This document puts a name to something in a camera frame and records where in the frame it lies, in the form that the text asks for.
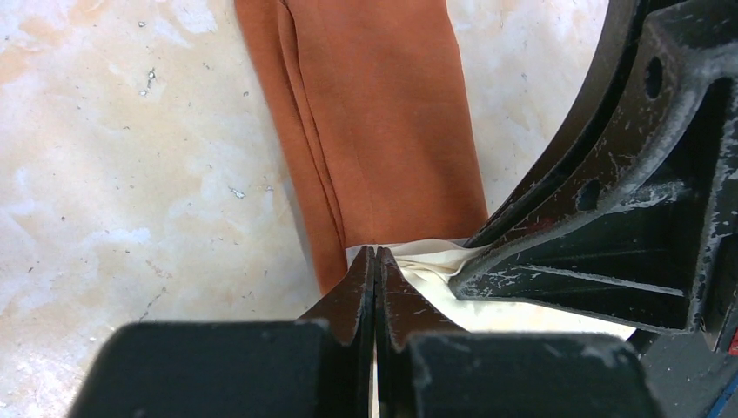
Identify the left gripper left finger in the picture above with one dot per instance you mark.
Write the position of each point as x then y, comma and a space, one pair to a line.
346, 356

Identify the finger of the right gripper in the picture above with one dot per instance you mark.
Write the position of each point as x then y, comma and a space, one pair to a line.
615, 173

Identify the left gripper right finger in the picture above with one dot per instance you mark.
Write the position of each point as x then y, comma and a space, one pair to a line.
416, 347

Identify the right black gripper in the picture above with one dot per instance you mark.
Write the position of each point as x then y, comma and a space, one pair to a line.
682, 301

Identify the orange underwear white waistband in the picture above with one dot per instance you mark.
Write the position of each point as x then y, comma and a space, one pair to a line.
369, 102

